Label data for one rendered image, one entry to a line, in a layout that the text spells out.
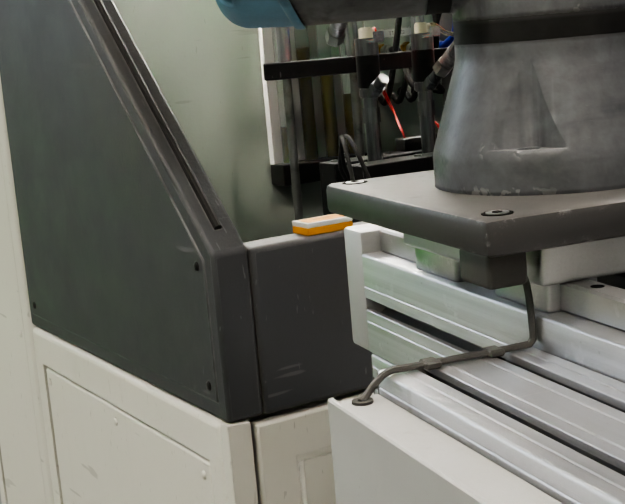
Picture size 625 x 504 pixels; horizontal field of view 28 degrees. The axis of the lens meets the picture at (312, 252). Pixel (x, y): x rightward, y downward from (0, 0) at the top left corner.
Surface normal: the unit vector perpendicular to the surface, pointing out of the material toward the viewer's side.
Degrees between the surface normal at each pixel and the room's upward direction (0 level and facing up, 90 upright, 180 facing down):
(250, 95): 90
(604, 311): 90
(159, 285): 90
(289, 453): 90
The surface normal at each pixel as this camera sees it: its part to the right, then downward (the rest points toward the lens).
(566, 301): -0.93, 0.14
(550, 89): -0.25, -0.12
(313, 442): 0.50, 0.11
